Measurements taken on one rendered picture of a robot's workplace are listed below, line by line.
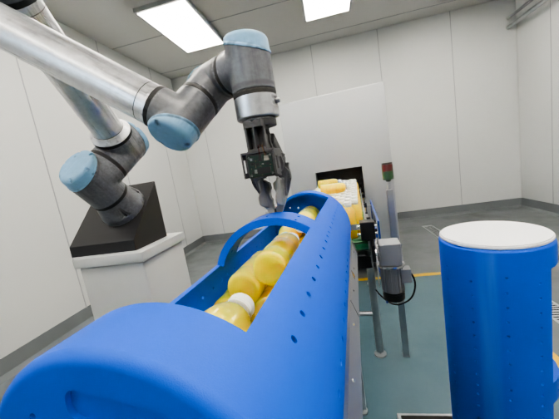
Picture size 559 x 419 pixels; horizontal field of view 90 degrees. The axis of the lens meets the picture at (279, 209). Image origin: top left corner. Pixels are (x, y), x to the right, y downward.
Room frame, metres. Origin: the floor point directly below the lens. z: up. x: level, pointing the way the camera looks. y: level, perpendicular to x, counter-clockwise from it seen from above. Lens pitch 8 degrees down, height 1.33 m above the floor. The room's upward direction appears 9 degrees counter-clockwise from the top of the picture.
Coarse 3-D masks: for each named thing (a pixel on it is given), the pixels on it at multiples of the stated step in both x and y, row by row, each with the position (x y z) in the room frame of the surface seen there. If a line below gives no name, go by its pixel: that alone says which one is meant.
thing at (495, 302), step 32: (448, 256) 0.81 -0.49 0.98; (480, 256) 0.72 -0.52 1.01; (512, 256) 0.68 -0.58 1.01; (544, 256) 0.68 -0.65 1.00; (448, 288) 0.82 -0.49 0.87; (480, 288) 0.72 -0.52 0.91; (512, 288) 0.68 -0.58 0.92; (544, 288) 0.67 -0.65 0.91; (448, 320) 0.83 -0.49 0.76; (480, 320) 0.73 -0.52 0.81; (512, 320) 0.68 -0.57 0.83; (544, 320) 0.67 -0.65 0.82; (448, 352) 0.85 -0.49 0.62; (480, 352) 0.73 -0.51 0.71; (512, 352) 0.69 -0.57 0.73; (544, 352) 0.67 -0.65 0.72; (480, 384) 0.74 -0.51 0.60; (512, 384) 0.69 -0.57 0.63; (544, 384) 0.67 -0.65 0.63; (480, 416) 0.74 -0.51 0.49; (512, 416) 0.69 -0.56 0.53; (544, 416) 0.67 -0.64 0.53
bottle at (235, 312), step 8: (216, 304) 0.32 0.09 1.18; (224, 304) 0.31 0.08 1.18; (232, 304) 0.32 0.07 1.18; (240, 304) 0.34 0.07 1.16; (208, 312) 0.30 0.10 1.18; (216, 312) 0.29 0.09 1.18; (224, 312) 0.29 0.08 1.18; (232, 312) 0.30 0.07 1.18; (240, 312) 0.31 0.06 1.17; (248, 312) 0.34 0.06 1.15; (232, 320) 0.29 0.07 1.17; (240, 320) 0.29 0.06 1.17; (248, 320) 0.31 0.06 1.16; (240, 328) 0.29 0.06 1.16; (248, 328) 0.30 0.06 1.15
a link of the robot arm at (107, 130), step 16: (0, 0) 0.72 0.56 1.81; (16, 0) 0.73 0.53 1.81; (32, 0) 0.76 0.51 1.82; (32, 16) 0.77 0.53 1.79; (48, 16) 0.80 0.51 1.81; (64, 96) 0.93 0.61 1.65; (80, 96) 0.93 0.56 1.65; (80, 112) 0.98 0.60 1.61; (96, 112) 0.99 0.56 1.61; (112, 112) 1.05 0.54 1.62; (96, 128) 1.03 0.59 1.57; (112, 128) 1.06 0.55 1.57; (128, 128) 1.12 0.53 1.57; (96, 144) 1.08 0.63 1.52; (112, 144) 1.08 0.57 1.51; (128, 144) 1.12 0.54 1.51; (144, 144) 1.20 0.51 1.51; (128, 160) 1.14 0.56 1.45
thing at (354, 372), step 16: (352, 240) 1.37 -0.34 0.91; (352, 256) 1.19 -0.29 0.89; (352, 272) 1.02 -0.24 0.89; (352, 288) 0.89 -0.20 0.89; (352, 304) 0.79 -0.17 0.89; (352, 320) 0.71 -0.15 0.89; (352, 336) 0.65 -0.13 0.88; (352, 352) 0.59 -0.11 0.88; (352, 368) 0.54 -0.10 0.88; (352, 384) 0.50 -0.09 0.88; (352, 400) 0.46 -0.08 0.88; (352, 416) 0.43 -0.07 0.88
